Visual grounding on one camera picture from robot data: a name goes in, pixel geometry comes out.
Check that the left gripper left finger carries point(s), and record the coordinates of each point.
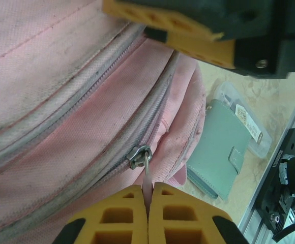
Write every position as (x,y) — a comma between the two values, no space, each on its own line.
(117,218)

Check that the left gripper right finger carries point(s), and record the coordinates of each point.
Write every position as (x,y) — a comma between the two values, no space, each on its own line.
(183,218)

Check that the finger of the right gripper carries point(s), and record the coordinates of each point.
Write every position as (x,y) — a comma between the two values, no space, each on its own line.
(147,15)
(213,52)

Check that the green leather wallet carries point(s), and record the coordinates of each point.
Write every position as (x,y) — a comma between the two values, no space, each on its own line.
(216,147)

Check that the small clear tube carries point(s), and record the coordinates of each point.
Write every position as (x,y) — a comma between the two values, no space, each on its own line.
(254,137)

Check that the pink student backpack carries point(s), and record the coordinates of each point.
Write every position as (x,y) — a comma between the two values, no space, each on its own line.
(61,101)

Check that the wide aluminium mounting rail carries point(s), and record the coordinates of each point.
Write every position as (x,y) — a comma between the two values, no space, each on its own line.
(251,218)

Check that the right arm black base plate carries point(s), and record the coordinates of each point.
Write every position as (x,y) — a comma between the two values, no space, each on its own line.
(272,183)

